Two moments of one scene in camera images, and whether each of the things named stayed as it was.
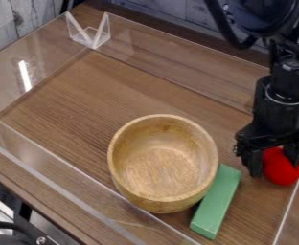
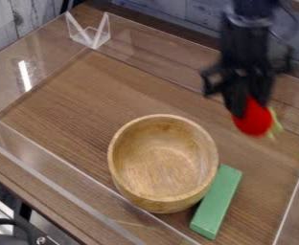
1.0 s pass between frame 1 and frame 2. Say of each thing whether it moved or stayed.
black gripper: moved
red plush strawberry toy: moved
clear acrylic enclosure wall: stayed
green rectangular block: stayed
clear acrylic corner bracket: stayed
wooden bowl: stayed
